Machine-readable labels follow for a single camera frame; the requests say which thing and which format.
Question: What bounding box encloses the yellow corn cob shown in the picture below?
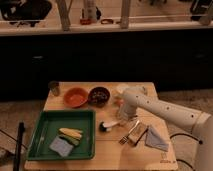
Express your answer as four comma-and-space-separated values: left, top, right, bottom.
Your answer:
59, 128, 82, 140

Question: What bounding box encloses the dark bowl with beans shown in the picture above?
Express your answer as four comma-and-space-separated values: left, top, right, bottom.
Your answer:
88, 87, 110, 107

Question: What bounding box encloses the black floor cable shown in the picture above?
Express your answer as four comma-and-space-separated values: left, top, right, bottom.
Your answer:
169, 132, 204, 171

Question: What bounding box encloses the small metal cup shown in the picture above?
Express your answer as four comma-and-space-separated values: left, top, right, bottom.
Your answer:
48, 81, 60, 96

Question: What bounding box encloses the black pole stand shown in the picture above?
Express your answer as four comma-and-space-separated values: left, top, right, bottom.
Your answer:
13, 122, 25, 171

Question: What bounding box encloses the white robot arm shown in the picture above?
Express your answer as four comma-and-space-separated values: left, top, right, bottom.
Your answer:
119, 86, 213, 171

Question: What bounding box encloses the green vegetable piece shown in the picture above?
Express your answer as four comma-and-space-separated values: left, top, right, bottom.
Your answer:
59, 134, 79, 146

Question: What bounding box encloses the red ring object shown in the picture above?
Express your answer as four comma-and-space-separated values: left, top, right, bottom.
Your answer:
101, 19, 114, 24

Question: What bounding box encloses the small wooden block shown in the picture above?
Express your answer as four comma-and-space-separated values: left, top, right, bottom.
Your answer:
129, 123, 147, 146

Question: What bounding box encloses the green plastic tray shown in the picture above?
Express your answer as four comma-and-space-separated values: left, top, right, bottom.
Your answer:
27, 110, 96, 161

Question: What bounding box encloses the metal fork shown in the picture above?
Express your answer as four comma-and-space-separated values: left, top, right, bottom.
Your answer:
119, 120, 140, 145

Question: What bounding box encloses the grey folded cloth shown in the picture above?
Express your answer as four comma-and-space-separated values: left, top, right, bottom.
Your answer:
145, 125, 169, 152

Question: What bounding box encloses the red bowl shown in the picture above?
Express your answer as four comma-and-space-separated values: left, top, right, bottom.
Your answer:
63, 87, 88, 108

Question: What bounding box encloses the blue sponge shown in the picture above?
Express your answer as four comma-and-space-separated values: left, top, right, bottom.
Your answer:
49, 136, 74, 157

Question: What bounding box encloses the white handled dish brush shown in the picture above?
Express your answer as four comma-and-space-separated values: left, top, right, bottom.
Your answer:
99, 121, 121, 132

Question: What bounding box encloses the black bag on shelf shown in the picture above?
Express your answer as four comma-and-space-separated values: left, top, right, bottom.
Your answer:
0, 0, 52, 27

